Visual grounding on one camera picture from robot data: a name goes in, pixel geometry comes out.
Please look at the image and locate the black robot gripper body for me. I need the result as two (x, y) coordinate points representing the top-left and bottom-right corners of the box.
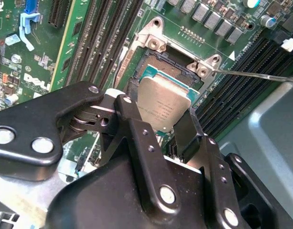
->
(45, 156), (224, 229)

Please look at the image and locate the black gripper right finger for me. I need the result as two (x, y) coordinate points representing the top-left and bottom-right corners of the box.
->
(173, 106), (284, 229)

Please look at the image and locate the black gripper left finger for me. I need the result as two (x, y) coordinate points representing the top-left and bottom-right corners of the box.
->
(0, 80), (183, 217)

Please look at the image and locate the silver CPU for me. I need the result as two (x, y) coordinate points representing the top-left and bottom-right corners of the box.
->
(136, 64), (201, 132)

